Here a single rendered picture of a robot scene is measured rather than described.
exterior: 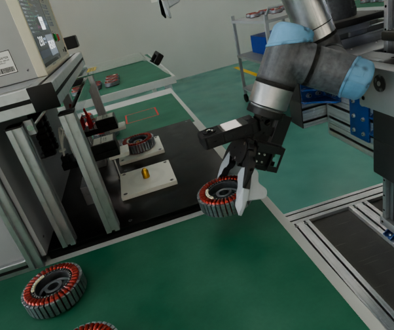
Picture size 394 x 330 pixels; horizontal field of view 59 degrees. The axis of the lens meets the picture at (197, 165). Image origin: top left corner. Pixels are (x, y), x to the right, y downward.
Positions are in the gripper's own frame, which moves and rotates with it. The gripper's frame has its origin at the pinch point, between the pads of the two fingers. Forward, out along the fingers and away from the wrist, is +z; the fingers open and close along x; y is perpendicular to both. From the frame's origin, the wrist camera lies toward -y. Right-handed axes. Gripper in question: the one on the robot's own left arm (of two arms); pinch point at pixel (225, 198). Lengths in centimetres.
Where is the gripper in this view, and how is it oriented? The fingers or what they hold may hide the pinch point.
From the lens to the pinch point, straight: 72.4
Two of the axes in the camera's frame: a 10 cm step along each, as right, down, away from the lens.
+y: 9.3, 1.7, 3.2
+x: -2.4, -3.7, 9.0
